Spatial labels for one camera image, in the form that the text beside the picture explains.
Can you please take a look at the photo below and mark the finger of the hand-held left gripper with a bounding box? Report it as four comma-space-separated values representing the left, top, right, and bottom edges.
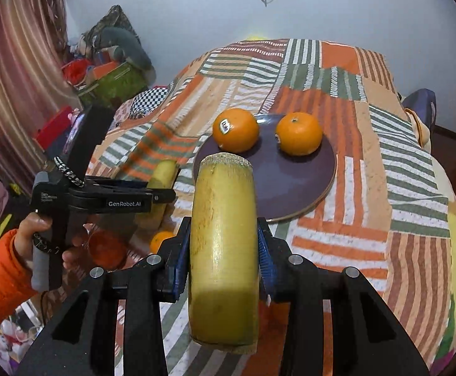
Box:
148, 187, 178, 206

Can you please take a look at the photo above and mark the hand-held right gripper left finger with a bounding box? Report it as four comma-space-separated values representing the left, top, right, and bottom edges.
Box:
17, 216, 193, 376

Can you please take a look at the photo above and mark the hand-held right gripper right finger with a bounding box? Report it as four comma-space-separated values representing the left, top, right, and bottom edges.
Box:
256, 217, 430, 376

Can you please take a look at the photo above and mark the small yellow sugarcane segment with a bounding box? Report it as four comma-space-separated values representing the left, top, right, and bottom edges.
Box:
136, 160, 180, 231

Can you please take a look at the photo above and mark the large yellow sugarcane segment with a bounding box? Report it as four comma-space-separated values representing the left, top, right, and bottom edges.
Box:
189, 153, 261, 355

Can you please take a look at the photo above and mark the purple plate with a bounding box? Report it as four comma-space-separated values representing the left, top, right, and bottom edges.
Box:
193, 113, 337, 223

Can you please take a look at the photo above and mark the person's left forearm orange sleeve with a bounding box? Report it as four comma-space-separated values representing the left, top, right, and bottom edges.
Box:
0, 229, 39, 335

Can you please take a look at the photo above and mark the person's left hand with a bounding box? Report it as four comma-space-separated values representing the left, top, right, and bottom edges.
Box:
14, 215, 93, 273

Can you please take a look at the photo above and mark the reddish orange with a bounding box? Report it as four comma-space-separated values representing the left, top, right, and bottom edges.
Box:
88, 229, 129, 271

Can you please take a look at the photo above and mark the red box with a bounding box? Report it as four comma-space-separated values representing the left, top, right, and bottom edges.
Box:
34, 107, 74, 149

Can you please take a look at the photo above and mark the black white checkered cloth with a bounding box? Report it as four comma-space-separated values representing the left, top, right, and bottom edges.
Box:
128, 85, 170, 120

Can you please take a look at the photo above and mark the orange with white sticker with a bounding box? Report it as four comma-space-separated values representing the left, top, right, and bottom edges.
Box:
212, 108, 260, 154

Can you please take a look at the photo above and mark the striped patchwork blanket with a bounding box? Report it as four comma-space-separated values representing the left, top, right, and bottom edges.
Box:
83, 38, 456, 376

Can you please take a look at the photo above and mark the red plastic bag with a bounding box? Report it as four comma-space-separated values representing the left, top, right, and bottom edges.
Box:
61, 60, 91, 87

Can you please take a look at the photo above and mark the orange with small side sticker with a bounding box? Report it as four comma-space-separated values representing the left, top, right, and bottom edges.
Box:
276, 112, 323, 156

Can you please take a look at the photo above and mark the grey plush toy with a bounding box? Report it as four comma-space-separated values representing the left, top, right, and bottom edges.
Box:
99, 27, 153, 71

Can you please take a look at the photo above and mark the pink striped curtain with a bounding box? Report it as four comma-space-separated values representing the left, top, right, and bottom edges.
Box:
0, 0, 84, 189

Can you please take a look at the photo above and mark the camouflage pillow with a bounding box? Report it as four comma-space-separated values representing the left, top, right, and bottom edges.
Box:
83, 5, 143, 53

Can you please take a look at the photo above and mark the blue purple bag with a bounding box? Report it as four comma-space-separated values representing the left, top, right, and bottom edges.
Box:
402, 88, 437, 153

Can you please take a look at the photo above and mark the silver metal chain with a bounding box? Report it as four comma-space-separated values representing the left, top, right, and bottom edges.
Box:
54, 157, 86, 188

